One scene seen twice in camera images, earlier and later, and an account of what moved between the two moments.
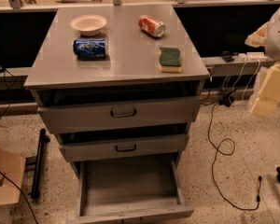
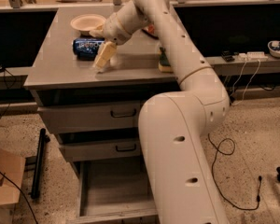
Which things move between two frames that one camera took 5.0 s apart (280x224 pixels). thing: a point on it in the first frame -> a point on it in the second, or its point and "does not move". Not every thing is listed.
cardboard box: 5,194 does not move
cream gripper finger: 259,38 -> 112,31
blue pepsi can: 90,49 does not move
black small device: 227,56 does not move
